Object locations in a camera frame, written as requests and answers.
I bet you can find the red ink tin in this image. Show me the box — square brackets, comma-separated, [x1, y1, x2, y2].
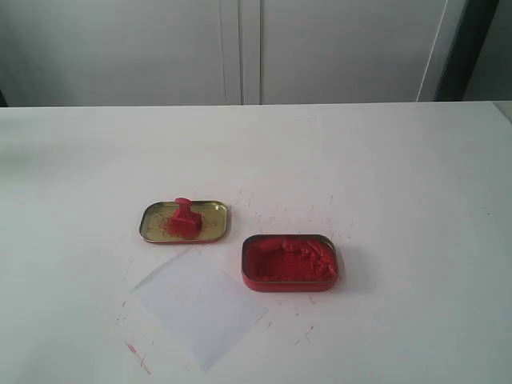
[241, 234, 340, 293]

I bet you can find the red stamp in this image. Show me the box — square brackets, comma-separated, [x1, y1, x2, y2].
[169, 198, 202, 237]

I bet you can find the white paper sheet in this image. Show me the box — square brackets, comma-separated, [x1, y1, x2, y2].
[132, 246, 268, 372]

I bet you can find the gold tin lid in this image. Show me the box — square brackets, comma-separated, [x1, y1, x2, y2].
[139, 201, 230, 245]

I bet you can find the white cabinet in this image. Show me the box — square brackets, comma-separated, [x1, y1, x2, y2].
[1, 1, 465, 106]

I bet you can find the dark vertical post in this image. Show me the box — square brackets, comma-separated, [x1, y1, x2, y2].
[434, 0, 511, 102]

